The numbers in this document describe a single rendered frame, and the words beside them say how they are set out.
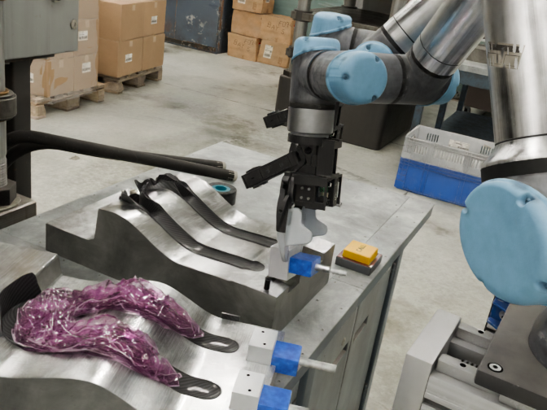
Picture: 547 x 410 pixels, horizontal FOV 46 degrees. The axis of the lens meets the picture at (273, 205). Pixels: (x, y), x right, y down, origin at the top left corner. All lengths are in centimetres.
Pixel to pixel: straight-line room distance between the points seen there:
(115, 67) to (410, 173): 269
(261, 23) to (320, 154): 683
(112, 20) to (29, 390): 489
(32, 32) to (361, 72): 100
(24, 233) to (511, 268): 104
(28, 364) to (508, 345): 60
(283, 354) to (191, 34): 736
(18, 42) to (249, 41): 634
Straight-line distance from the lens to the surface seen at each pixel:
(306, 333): 115
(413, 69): 99
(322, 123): 103
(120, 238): 120
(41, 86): 494
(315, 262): 109
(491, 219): 62
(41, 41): 174
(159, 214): 123
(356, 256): 138
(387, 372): 251
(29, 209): 160
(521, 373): 76
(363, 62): 92
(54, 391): 89
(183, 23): 824
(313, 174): 105
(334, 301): 126
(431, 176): 427
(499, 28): 66
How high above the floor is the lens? 143
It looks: 23 degrees down
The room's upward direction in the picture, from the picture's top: 8 degrees clockwise
